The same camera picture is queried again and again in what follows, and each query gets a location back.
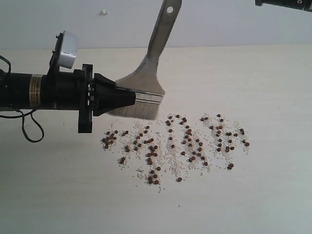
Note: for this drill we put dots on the small white wall bump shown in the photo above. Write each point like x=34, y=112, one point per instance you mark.
x=104, y=12

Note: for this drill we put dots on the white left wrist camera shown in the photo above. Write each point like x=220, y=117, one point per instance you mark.
x=64, y=53

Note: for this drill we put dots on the white wide paint brush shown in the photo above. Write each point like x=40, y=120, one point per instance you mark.
x=143, y=81

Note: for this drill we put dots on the scattered brown pellets and rice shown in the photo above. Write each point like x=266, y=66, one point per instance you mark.
x=192, y=154

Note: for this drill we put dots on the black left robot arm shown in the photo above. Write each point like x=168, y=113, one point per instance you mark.
x=91, y=94

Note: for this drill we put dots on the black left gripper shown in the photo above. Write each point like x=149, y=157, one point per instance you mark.
x=72, y=91

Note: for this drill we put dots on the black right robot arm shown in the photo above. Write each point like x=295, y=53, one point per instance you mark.
x=303, y=5

